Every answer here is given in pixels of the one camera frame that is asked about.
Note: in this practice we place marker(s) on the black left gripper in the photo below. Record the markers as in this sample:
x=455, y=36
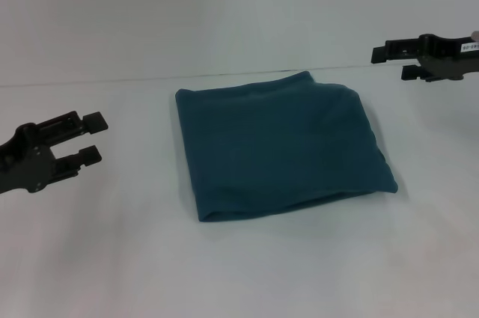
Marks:
x=22, y=162

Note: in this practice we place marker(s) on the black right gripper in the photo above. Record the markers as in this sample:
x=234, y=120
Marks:
x=449, y=56

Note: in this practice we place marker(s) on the teal blue t-shirt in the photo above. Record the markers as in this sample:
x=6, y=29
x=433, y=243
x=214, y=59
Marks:
x=277, y=146

